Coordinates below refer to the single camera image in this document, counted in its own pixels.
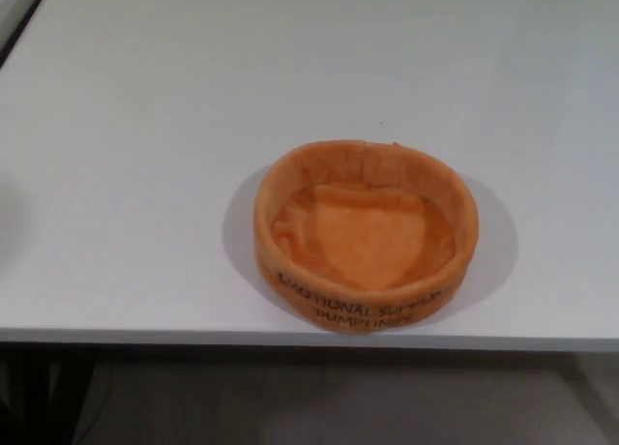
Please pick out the orange soft plush plate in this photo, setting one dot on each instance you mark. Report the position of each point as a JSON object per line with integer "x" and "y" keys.
{"x": 367, "y": 232}

